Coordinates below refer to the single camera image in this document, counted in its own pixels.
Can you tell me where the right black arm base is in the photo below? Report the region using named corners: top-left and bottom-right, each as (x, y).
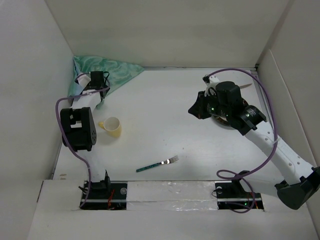
top-left (211, 170), bottom-right (265, 214)

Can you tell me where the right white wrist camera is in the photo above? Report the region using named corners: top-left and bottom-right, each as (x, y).
top-left (202, 75), bottom-right (220, 97)

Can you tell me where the green patterned cloth placemat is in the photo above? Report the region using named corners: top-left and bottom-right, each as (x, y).
top-left (67, 55), bottom-right (145, 97)

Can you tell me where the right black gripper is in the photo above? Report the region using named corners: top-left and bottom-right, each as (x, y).
top-left (187, 90), bottom-right (230, 119)

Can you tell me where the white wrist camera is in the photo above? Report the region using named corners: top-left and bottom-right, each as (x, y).
top-left (202, 75), bottom-right (220, 97)
top-left (75, 74), bottom-right (91, 88)

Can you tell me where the dark round plate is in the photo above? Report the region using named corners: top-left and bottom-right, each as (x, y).
top-left (212, 99), bottom-right (248, 127)

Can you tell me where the yellow mug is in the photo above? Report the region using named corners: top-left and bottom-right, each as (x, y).
top-left (98, 117), bottom-right (122, 138)

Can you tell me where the fork with green handle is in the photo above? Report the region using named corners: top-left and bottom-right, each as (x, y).
top-left (135, 155), bottom-right (179, 173)

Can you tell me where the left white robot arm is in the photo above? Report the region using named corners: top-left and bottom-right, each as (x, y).
top-left (56, 71), bottom-right (112, 199)

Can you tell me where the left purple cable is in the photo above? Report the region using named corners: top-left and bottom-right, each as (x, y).
top-left (54, 72), bottom-right (111, 208)

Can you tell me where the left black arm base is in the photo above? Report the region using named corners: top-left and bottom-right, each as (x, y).
top-left (80, 181), bottom-right (128, 211)

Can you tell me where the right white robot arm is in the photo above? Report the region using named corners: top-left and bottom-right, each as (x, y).
top-left (188, 81), bottom-right (320, 210)

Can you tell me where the knife with green handle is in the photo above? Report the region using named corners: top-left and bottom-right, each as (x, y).
top-left (239, 83), bottom-right (252, 89)

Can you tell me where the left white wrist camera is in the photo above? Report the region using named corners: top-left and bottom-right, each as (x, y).
top-left (75, 74), bottom-right (91, 88)

